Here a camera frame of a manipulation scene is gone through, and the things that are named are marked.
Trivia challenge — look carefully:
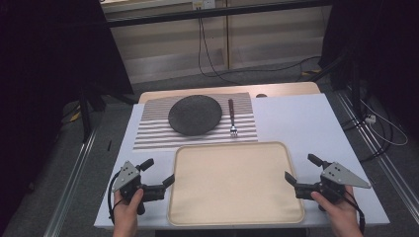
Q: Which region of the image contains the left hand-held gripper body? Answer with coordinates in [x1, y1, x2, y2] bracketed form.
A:
[112, 160, 166, 216]

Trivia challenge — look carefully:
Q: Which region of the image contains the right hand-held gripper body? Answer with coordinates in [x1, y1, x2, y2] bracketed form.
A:
[293, 161, 373, 212]

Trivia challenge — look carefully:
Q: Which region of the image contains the person's right hand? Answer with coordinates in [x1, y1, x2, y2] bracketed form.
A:
[309, 185, 358, 229]

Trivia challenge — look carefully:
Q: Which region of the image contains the person's left hand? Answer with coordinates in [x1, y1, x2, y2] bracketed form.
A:
[112, 188, 145, 229]

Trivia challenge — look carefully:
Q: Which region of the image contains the striped placemat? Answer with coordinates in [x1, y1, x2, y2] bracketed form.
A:
[132, 92, 259, 152]

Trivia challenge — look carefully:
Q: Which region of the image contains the beige rectangular tray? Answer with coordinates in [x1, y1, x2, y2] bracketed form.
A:
[166, 141, 306, 227]

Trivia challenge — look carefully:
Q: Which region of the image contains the dark grey round plate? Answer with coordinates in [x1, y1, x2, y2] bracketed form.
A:
[167, 94, 223, 137]

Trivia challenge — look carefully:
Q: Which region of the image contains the black metal stand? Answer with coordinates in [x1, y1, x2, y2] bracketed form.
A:
[308, 48, 364, 121]
[78, 86, 136, 144]

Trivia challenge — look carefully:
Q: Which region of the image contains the black curtain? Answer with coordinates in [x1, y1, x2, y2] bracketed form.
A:
[318, 0, 419, 136]
[0, 0, 135, 231]

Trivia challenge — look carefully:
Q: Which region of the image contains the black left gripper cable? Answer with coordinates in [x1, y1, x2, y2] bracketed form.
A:
[107, 170, 123, 225]

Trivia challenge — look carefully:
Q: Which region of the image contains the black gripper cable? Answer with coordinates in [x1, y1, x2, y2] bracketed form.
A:
[107, 170, 123, 225]
[344, 189, 367, 235]

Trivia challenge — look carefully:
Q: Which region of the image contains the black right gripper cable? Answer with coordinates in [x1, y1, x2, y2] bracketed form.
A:
[344, 189, 367, 235]

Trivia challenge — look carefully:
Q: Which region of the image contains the aluminium floor rail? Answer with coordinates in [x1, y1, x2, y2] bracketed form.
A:
[333, 89, 419, 216]
[42, 127, 99, 237]

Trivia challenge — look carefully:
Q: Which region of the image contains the black floor cable bundle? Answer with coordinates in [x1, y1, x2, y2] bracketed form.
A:
[340, 111, 395, 163]

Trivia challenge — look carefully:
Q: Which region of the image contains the white floor cable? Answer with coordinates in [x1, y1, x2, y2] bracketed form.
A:
[360, 98, 410, 147]

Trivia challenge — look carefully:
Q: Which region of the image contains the fork with brown handle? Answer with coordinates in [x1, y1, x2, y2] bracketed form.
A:
[227, 98, 239, 138]

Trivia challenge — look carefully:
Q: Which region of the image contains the long black floor cable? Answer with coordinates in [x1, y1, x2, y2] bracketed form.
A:
[197, 16, 323, 85]

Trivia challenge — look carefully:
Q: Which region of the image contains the white wall socket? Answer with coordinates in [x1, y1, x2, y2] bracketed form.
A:
[192, 0, 217, 11]

